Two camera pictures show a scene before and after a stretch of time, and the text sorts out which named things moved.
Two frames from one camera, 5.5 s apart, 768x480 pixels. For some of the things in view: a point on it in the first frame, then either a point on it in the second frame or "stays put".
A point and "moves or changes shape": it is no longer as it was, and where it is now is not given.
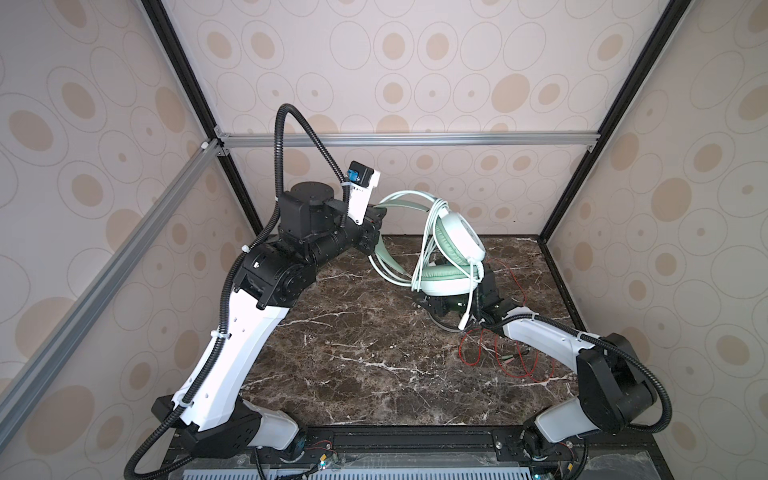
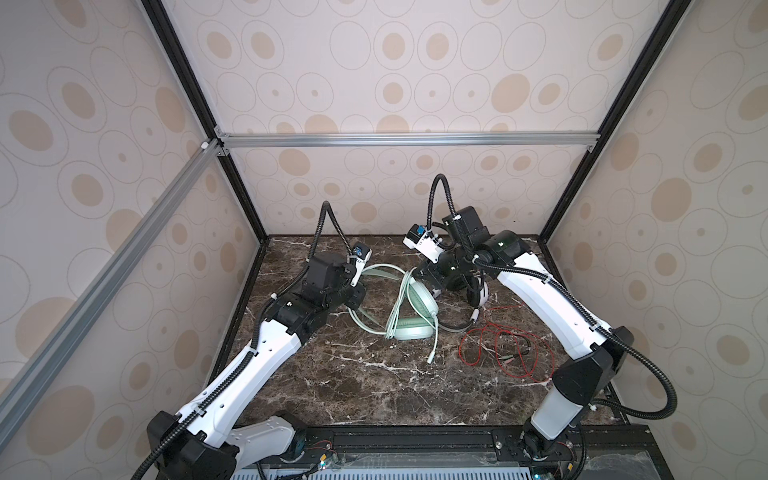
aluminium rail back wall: x=414 y=140 stays put
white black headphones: x=442 y=327 moves or changes shape
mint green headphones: x=449 y=265 moves or changes shape
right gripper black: x=438 y=302 -> x=436 y=279
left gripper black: x=370 y=226 -> x=357 y=299
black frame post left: x=162 y=21 stays put
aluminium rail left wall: x=31 y=381 stays put
